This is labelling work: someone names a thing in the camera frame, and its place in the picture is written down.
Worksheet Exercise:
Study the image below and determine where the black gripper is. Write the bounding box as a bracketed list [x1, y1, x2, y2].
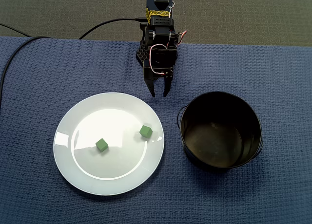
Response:
[143, 45, 177, 98]

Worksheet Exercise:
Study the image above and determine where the green cube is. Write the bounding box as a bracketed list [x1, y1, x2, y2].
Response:
[95, 138, 109, 153]
[139, 124, 154, 139]

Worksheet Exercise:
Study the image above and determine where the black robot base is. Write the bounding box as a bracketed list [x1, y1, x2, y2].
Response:
[136, 21, 150, 72]

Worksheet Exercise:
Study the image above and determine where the white round plate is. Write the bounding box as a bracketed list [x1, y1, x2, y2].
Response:
[53, 92, 165, 196]

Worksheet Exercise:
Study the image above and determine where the black metal bucket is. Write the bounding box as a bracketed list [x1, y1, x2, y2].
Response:
[176, 91, 265, 172]

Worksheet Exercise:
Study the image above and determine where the blue woven cloth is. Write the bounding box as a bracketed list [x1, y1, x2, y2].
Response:
[0, 36, 312, 224]

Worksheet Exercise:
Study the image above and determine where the white red gripper servo wire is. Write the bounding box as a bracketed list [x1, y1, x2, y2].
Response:
[149, 44, 172, 77]

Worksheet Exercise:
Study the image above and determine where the white red wrist servo wire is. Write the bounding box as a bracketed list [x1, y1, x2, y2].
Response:
[176, 29, 189, 47]

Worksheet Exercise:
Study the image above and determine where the black cable with plug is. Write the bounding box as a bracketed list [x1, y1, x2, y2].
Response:
[78, 16, 150, 40]

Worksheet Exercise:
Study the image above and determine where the thick black cable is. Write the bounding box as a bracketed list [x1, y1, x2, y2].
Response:
[0, 36, 51, 101]

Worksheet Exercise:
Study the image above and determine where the thin black cable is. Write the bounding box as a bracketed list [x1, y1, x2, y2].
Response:
[0, 23, 32, 38]

